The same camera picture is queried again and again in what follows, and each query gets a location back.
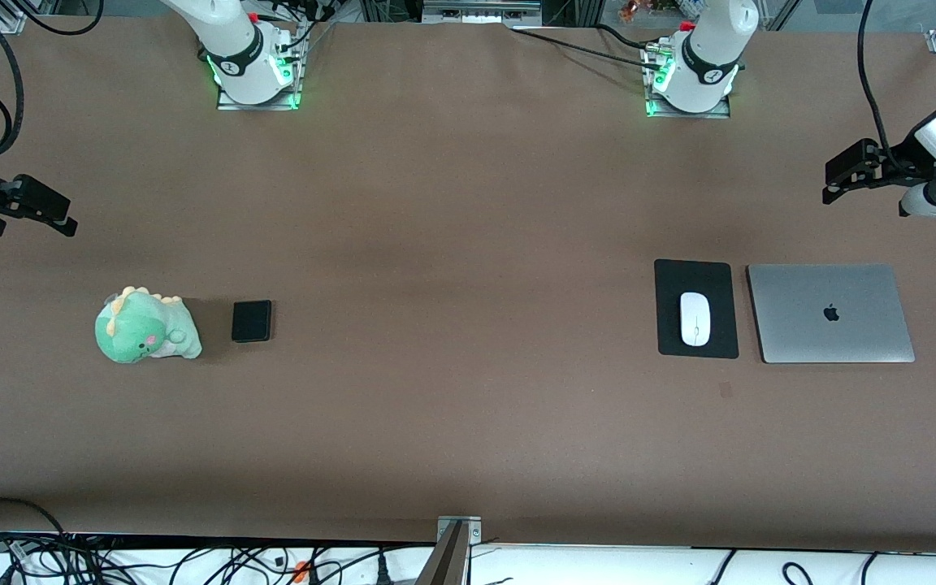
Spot black looped cable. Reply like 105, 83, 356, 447
0, 497, 67, 541

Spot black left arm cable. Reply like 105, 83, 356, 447
857, 0, 893, 160

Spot long black table cable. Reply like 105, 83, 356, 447
510, 28, 665, 74

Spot black mouse pad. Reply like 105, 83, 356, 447
653, 258, 740, 360

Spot metal table edge bracket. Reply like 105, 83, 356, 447
436, 515, 483, 544

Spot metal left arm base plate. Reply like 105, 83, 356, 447
643, 89, 732, 119

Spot aluminium support beam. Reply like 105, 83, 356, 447
415, 522, 470, 585

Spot silver laptop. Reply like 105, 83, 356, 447
746, 262, 917, 365

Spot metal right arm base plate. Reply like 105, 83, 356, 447
215, 77, 301, 111

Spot metal back rail fixture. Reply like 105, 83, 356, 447
422, 0, 543, 25

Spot white computer mouse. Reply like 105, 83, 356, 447
679, 291, 712, 348

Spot tangled black floor cables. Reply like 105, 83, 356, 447
0, 528, 436, 585

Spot green dinosaur plush toy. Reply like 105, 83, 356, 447
94, 285, 203, 364

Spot black phone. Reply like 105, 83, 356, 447
231, 299, 273, 344

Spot short black table cable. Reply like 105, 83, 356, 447
595, 24, 656, 52

